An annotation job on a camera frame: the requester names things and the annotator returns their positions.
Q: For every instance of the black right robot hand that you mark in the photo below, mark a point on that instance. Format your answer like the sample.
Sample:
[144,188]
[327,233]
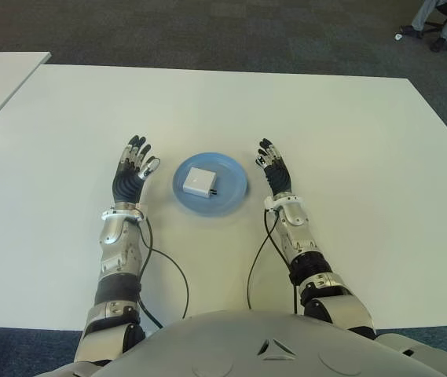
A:
[280,178]

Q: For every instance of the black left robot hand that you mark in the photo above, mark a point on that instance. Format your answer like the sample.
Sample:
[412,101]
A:
[127,186]

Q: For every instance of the white charger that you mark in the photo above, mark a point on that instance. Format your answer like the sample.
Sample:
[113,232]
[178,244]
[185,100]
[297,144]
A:
[197,180]

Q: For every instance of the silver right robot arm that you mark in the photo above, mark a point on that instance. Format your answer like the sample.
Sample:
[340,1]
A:
[311,259]

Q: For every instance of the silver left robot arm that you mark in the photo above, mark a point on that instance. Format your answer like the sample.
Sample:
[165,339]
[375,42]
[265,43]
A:
[119,243]

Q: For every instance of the blue plate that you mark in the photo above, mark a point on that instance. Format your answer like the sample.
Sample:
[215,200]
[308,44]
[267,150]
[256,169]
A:
[229,196]

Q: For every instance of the grey robot torso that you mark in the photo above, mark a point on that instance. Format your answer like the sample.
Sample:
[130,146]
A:
[246,345]

